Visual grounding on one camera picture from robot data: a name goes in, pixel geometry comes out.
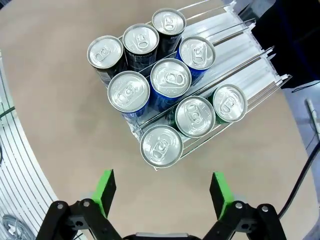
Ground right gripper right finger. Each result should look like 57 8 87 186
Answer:
200 171 288 240

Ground black floor cable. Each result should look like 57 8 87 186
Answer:
0 106 15 118

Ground person in black jacket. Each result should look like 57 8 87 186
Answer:
238 0 320 94

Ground clear white can dispenser rack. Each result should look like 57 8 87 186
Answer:
117 0 293 172

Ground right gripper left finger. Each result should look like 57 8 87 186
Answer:
36 169 124 240

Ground grey table foot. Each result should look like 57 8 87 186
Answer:
304 98 320 137

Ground blue Pocari Sweat can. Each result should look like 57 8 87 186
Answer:
107 70 151 123
175 35 217 82
149 59 193 113

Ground grey coiled cable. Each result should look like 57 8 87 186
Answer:
0 213 33 238

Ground slotted aluminium base plate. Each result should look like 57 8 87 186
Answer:
0 49 59 240

